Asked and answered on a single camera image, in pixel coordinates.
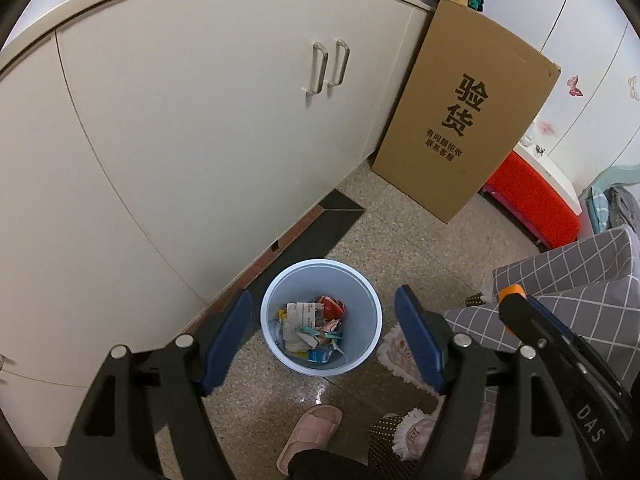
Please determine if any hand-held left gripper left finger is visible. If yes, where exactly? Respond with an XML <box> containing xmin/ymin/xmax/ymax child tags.
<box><xmin>57</xmin><ymin>289</ymin><xmax>253</xmax><ymax>480</ymax></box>

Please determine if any light blue waste bin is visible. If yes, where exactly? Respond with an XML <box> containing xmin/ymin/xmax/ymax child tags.
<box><xmin>260</xmin><ymin>259</ymin><xmax>383</xmax><ymax>378</ymax></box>

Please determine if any fluffy pink slipper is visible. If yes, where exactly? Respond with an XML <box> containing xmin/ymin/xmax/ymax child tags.
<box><xmin>376</xmin><ymin>324</ymin><xmax>441</xmax><ymax>396</ymax></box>
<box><xmin>367</xmin><ymin>407</ymin><xmax>493</xmax><ymax>476</ymax></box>

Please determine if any light blue headboard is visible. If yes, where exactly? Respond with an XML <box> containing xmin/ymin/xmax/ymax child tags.
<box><xmin>585</xmin><ymin>157</ymin><xmax>640</xmax><ymax>196</ymax></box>

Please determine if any blue white wrapper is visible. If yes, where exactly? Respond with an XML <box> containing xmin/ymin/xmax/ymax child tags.
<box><xmin>307</xmin><ymin>347</ymin><xmax>346</xmax><ymax>365</ymax></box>

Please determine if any red storage box white lid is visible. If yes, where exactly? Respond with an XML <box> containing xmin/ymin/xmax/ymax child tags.
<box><xmin>482</xmin><ymin>137</ymin><xmax>588</xmax><ymax>250</ymax></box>

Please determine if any crumpled printed paper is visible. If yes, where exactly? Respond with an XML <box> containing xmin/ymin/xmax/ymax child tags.
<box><xmin>285</xmin><ymin>301</ymin><xmax>326</xmax><ymax>356</ymax></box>

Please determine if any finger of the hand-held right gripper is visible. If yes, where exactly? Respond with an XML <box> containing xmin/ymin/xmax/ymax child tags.
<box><xmin>499</xmin><ymin>285</ymin><xmax>576</xmax><ymax>346</ymax></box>

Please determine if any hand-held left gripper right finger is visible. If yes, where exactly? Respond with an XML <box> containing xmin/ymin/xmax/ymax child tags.
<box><xmin>394</xmin><ymin>285</ymin><xmax>586</xmax><ymax>480</ymax></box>

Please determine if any red brown paper bag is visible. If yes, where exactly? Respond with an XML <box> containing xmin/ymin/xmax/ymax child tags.
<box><xmin>317</xmin><ymin>296</ymin><xmax>348</xmax><ymax>320</ymax></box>

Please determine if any metal cabinet handle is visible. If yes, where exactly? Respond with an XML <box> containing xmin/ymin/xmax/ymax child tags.
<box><xmin>305</xmin><ymin>42</ymin><xmax>328</xmax><ymax>97</ymax></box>
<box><xmin>327</xmin><ymin>39</ymin><xmax>351</xmax><ymax>93</ymax></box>

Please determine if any person's black trouser leg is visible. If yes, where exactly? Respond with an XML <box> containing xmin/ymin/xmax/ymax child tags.
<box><xmin>287</xmin><ymin>449</ymin><xmax>368</xmax><ymax>480</ymax></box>

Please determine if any white wardrobe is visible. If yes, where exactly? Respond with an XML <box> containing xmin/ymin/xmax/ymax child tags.
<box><xmin>480</xmin><ymin>0</ymin><xmax>640</xmax><ymax>196</ymax></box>

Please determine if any pile of clothes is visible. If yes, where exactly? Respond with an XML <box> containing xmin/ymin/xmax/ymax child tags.
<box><xmin>582</xmin><ymin>185</ymin><xmax>640</xmax><ymax>236</ymax></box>

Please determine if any white floor cabinet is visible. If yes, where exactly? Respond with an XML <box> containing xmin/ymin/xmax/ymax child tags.
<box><xmin>0</xmin><ymin>0</ymin><xmax>436</xmax><ymax>448</ymax></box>

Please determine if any large brown cardboard box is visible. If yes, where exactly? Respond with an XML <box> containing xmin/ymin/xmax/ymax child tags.
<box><xmin>370</xmin><ymin>0</ymin><xmax>562</xmax><ymax>225</ymax></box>

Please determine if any grey checked blanket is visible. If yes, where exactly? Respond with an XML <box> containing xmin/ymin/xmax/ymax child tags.
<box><xmin>442</xmin><ymin>225</ymin><xmax>640</xmax><ymax>411</ymax></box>

